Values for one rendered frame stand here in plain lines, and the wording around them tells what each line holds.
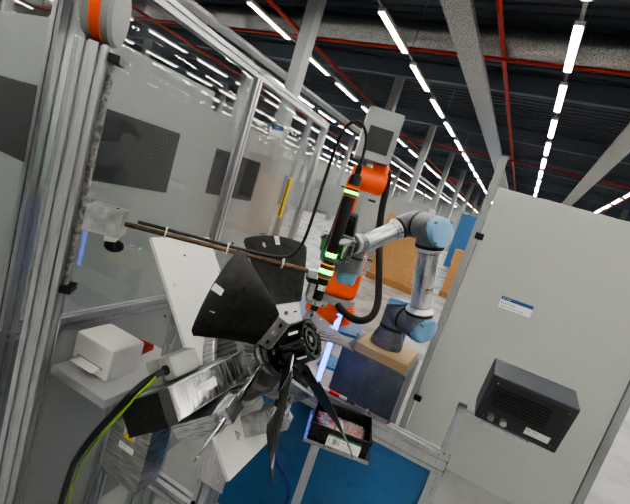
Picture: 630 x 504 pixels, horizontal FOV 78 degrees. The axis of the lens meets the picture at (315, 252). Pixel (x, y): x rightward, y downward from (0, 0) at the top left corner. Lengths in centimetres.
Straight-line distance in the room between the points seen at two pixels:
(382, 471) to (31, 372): 124
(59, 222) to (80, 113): 27
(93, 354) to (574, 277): 266
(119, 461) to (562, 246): 262
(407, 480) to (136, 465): 96
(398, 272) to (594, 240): 652
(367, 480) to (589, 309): 185
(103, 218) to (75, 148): 18
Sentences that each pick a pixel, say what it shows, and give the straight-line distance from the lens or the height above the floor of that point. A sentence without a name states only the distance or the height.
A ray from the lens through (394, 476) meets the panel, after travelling 175.
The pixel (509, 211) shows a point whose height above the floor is 187.
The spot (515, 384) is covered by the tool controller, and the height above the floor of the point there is 122.
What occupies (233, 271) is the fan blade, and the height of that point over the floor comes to 139.
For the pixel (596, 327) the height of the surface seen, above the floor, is 133.
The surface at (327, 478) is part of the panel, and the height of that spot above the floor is 52.
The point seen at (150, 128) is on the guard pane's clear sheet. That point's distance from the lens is 148.
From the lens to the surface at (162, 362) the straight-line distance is 100.
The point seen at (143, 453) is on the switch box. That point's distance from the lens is 136.
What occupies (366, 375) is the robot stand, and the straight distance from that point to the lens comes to 180.
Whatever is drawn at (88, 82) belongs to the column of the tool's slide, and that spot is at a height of 171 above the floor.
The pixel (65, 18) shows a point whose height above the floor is 184.
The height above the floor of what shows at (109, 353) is 96.
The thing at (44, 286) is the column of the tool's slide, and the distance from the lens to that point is 122.
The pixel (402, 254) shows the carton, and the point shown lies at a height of 78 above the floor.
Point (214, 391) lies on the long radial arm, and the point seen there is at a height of 110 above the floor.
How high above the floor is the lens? 163
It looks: 9 degrees down
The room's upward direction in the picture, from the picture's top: 18 degrees clockwise
